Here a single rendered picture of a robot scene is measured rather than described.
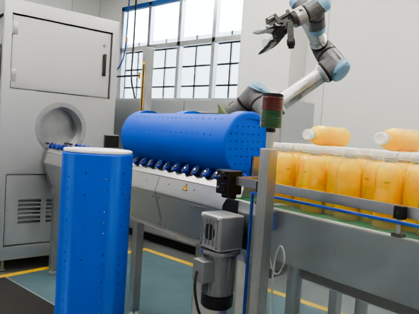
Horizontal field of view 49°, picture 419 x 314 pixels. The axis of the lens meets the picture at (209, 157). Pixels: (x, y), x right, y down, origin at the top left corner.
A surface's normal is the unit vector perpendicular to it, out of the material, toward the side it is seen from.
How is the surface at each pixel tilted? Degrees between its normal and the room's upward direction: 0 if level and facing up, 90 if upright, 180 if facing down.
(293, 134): 90
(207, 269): 90
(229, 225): 90
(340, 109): 90
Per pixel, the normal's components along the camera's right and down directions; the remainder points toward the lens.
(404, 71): -0.66, 0.00
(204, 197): -0.71, -0.35
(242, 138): 0.63, 0.08
